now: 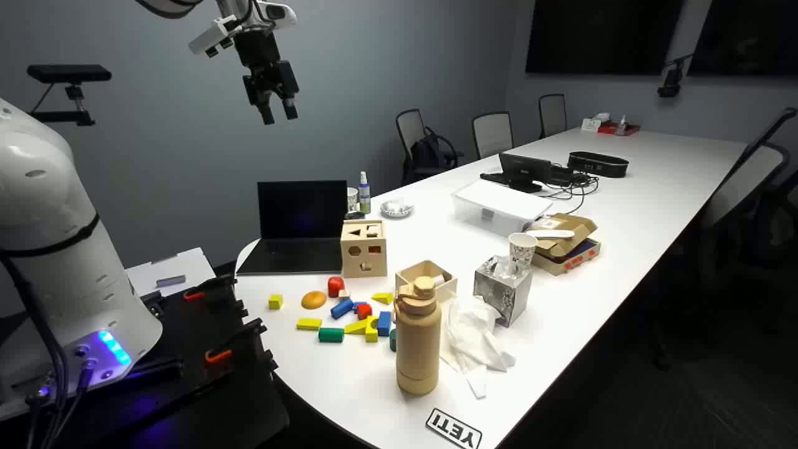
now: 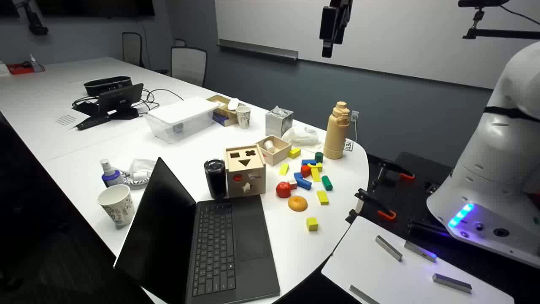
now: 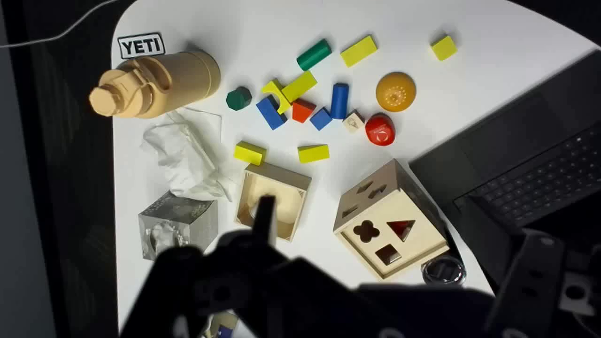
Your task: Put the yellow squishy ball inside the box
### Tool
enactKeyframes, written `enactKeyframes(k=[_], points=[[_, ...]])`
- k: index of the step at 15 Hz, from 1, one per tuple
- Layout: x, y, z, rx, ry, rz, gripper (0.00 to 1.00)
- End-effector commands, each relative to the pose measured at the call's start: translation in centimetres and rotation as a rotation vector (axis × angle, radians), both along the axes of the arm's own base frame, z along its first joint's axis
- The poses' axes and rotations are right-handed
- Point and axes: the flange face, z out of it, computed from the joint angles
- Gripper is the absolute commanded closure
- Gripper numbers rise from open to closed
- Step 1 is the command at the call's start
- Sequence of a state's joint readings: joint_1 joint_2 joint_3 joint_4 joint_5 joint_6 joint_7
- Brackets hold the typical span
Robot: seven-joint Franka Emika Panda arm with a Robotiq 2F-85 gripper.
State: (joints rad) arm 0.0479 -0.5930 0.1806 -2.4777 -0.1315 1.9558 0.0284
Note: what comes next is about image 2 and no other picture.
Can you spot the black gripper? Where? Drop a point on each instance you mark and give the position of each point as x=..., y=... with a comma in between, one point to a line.
x=341, y=11

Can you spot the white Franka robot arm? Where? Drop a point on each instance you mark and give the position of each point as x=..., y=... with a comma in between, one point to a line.
x=495, y=169

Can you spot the grey tissue box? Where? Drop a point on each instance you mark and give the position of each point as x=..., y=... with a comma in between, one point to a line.
x=279, y=120

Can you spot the small open wooden box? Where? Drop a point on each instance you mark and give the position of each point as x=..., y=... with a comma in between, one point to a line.
x=274, y=149

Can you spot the open cardboard box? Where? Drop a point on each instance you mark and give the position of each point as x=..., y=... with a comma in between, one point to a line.
x=223, y=110

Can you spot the wooden shape sorter box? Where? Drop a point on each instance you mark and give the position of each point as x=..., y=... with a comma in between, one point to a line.
x=245, y=171

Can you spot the yellow squishy ball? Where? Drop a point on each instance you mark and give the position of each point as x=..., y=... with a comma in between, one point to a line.
x=297, y=203

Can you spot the tan insulated bottle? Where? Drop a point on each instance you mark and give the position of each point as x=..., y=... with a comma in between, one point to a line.
x=336, y=130

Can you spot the crumpled white plastic bag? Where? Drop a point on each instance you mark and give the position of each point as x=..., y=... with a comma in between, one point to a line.
x=301, y=136

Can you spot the white paper cup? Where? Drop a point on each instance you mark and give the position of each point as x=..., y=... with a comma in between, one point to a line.
x=243, y=115

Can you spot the green small block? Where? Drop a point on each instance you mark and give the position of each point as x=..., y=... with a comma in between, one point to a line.
x=319, y=158

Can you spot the yellow small block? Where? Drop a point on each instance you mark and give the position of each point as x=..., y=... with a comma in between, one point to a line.
x=294, y=152
x=284, y=168
x=316, y=173

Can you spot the blue small block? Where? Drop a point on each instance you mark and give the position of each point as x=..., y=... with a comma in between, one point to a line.
x=307, y=163

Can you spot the red small block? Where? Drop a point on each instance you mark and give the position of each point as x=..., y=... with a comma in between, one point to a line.
x=306, y=171

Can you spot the grey chair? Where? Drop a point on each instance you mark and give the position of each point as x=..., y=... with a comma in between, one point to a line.
x=188, y=65
x=132, y=48

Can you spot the green rectangular block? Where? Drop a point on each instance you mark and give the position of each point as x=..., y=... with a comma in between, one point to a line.
x=326, y=183

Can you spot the blue rectangular block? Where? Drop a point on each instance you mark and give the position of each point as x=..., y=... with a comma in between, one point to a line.
x=302, y=181

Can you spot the red round block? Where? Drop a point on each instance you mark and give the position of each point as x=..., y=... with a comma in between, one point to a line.
x=284, y=190

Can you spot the yellow rectangular block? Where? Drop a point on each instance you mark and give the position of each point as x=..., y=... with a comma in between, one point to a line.
x=323, y=196

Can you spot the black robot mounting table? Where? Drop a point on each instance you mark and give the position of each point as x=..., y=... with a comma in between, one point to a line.
x=415, y=186

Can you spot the white plastic storage bin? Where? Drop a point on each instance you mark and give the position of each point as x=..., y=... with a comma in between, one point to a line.
x=179, y=119

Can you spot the black tumbler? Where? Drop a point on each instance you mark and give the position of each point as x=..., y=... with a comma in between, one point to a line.
x=215, y=178

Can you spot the yellow cube block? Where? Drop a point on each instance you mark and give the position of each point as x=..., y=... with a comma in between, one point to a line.
x=313, y=223

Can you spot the grey metal bar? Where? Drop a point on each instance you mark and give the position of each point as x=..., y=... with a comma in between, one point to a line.
x=363, y=294
x=421, y=252
x=388, y=247
x=451, y=282

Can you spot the black laptop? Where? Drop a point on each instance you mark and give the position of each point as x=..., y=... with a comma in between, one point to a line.
x=196, y=242
x=110, y=105

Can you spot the clear plastic wrap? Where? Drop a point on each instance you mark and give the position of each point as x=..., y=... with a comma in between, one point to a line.
x=139, y=171

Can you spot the white paper sheet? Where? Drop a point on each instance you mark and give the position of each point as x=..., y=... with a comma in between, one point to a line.
x=410, y=267

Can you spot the small spray bottle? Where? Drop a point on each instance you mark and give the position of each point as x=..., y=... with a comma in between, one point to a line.
x=110, y=173

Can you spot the patterned paper cup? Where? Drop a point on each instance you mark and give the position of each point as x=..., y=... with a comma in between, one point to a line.
x=117, y=205

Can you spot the red items pile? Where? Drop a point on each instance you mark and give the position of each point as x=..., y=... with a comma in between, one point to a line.
x=21, y=68

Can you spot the white wall whiteboard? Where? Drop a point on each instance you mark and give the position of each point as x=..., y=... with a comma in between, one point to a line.
x=405, y=34

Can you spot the black camera on boom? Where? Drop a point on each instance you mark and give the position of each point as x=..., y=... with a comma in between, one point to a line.
x=483, y=17

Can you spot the black wall television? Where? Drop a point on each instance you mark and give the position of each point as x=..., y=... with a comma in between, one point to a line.
x=95, y=7

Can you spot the black camera on stand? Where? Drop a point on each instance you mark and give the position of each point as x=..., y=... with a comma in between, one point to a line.
x=31, y=17

